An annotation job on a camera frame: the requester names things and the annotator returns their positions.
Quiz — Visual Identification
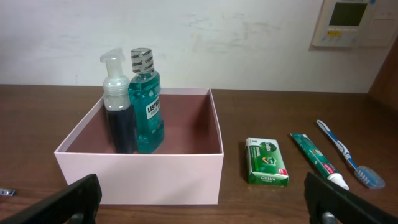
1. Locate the blue white toothbrush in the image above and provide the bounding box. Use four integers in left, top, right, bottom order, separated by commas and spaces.
316, 119, 386, 189

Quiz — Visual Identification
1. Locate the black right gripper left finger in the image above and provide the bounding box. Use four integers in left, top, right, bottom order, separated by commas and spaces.
1, 174, 102, 224

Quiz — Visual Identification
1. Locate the pink open cardboard box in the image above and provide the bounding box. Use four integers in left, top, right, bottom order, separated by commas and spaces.
55, 88, 224, 205

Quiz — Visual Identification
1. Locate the green toothpaste tube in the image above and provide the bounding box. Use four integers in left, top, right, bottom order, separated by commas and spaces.
290, 133, 349, 190

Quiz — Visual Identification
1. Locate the green Dettol soap box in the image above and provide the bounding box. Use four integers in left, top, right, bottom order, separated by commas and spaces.
245, 138, 289, 187

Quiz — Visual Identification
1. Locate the beige wall control panel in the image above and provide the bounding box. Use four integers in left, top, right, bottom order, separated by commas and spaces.
311, 0, 397, 48

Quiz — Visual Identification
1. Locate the blue disposable razor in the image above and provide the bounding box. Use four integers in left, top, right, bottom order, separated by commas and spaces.
0, 188, 15, 197

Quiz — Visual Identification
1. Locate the teal Listerine mouthwash bottle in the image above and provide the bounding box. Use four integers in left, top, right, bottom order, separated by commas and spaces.
129, 48, 165, 154

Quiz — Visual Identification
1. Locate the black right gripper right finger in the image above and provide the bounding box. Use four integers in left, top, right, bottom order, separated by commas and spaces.
304, 172, 397, 224

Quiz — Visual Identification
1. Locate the purple foam soap pump bottle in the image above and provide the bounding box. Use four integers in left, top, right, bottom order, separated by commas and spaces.
100, 48, 137, 154

